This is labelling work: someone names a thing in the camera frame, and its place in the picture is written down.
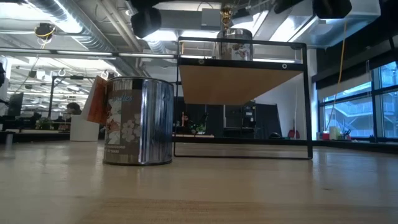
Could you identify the silver floral candle tin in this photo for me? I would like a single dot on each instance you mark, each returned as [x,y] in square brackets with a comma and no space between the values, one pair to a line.
[234,43]
[133,124]

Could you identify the tall gold candlestick holder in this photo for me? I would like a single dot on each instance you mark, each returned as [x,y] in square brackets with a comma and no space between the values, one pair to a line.
[226,17]

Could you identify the orange paper hang tag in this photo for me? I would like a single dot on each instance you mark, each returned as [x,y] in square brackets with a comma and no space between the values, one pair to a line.
[98,105]

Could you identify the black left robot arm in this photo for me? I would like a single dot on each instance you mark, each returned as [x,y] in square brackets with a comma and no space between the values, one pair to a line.
[146,21]

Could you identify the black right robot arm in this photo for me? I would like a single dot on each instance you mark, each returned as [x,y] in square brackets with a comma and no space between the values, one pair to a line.
[332,7]

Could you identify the small dark green plant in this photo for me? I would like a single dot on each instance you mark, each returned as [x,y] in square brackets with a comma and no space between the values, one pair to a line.
[199,127]

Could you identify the person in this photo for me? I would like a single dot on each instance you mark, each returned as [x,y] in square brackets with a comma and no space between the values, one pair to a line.
[73,108]
[186,119]

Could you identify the black equipment rack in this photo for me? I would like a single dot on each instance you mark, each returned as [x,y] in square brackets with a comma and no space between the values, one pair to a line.
[239,121]

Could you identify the black partition curtain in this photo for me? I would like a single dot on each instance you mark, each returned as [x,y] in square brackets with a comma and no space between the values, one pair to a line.
[267,121]

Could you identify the grey ceiling box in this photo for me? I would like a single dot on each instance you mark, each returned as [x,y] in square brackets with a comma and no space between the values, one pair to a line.
[211,17]

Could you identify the red floor object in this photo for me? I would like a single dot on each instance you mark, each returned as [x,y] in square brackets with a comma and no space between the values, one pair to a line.
[293,134]

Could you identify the white round plant pot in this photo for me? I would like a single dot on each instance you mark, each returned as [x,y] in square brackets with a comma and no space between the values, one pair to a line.
[84,130]

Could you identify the white plastic container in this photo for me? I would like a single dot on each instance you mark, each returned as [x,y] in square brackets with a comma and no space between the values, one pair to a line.
[335,133]

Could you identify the large glass window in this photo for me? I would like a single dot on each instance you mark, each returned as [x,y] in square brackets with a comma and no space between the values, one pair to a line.
[351,115]

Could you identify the green background plant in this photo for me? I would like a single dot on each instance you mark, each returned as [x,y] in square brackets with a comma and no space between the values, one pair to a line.
[43,124]

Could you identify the black round ceiling device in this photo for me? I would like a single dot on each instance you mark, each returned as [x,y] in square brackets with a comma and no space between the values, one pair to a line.
[44,30]

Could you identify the black computer monitor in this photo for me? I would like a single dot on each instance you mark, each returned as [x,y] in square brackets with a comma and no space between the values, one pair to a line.
[15,104]

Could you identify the wooden shelf riser black frame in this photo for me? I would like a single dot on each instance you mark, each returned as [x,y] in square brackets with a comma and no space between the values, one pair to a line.
[236,84]

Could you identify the black background rig frame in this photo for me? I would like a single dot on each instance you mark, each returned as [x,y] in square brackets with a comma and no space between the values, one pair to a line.
[77,77]

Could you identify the black aluminium table frame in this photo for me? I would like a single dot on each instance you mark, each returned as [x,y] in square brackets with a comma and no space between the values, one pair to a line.
[357,146]

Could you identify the grey metal post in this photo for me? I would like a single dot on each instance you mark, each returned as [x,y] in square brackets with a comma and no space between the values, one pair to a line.
[9,141]

